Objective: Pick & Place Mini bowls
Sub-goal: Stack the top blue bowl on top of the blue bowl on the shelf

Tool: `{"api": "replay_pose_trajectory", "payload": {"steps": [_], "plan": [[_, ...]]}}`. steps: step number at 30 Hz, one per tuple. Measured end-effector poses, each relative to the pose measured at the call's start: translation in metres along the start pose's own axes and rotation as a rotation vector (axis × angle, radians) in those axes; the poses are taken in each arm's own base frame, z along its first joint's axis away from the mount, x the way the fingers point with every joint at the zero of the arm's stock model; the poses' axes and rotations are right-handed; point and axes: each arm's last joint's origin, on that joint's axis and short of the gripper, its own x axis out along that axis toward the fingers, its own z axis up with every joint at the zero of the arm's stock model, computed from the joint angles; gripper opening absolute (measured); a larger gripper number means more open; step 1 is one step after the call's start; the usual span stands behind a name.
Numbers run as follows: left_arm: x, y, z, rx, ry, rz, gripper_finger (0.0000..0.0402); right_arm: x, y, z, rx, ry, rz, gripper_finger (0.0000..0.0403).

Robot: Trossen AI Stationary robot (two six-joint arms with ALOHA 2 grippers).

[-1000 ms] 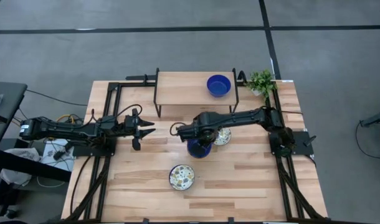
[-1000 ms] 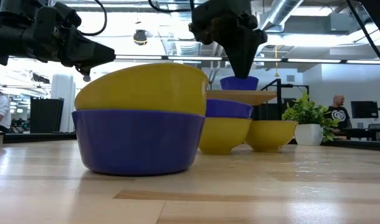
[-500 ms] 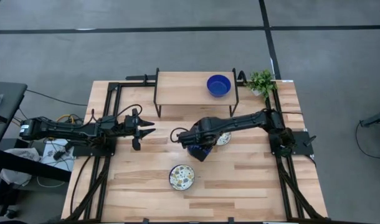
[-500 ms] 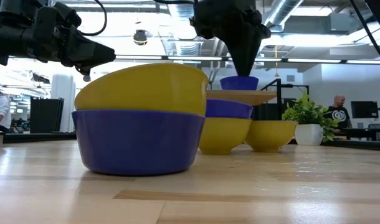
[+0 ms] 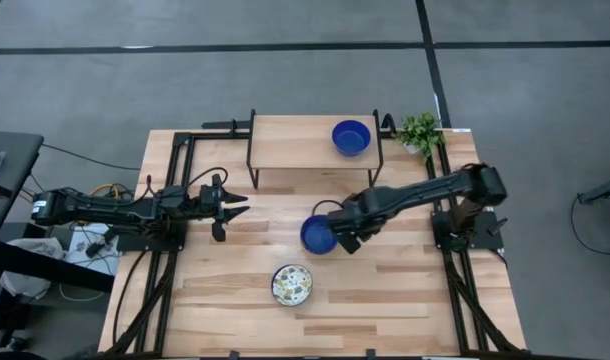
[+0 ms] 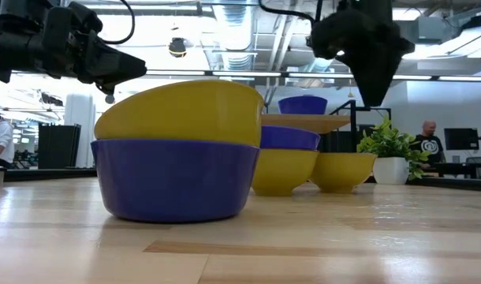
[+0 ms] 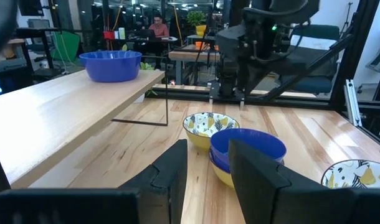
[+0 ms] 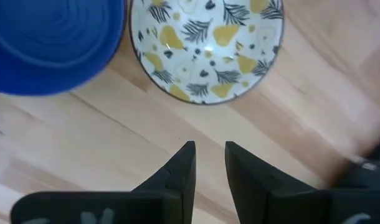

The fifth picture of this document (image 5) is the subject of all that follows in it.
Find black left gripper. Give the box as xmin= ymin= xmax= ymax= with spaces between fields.
xmin=199 ymin=172 xmax=252 ymax=244

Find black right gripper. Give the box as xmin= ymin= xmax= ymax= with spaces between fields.
xmin=327 ymin=192 xmax=386 ymax=255

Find yellow pear print bowl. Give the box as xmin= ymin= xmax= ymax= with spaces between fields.
xmin=272 ymin=264 xmax=314 ymax=306

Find wooden shelf black metal legs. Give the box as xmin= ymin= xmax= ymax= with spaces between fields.
xmin=245 ymin=108 xmax=385 ymax=190

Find green plant white pot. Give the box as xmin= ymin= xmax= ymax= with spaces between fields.
xmin=392 ymin=110 xmax=446 ymax=159

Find white power box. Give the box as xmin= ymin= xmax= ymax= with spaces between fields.
xmin=66 ymin=222 xmax=122 ymax=277

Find black metal beam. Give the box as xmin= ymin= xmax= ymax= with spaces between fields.
xmin=0 ymin=238 xmax=116 ymax=294

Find white plastic bag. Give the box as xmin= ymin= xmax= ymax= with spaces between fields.
xmin=0 ymin=236 xmax=69 ymax=301

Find black side desk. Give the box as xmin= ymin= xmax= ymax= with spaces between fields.
xmin=0 ymin=128 xmax=45 ymax=251

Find gray metal stand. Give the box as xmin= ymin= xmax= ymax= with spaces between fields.
xmin=577 ymin=162 xmax=610 ymax=206

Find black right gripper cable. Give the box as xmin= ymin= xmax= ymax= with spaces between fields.
xmin=312 ymin=198 xmax=345 ymax=217

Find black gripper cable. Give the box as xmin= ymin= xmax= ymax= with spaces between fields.
xmin=184 ymin=166 xmax=230 ymax=191
xmin=312 ymin=198 xmax=345 ymax=217

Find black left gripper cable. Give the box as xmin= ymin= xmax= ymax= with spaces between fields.
xmin=184 ymin=166 xmax=230 ymax=191

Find black aluminium table frame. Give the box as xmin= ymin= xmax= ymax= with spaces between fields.
xmin=98 ymin=107 xmax=527 ymax=360

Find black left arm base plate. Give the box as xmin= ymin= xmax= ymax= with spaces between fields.
xmin=115 ymin=232 xmax=186 ymax=253

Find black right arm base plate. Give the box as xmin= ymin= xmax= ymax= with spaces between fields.
xmin=431 ymin=210 xmax=505 ymax=251

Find black floor cable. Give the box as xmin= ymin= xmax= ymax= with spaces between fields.
xmin=569 ymin=193 xmax=610 ymax=257
xmin=41 ymin=143 xmax=142 ymax=172

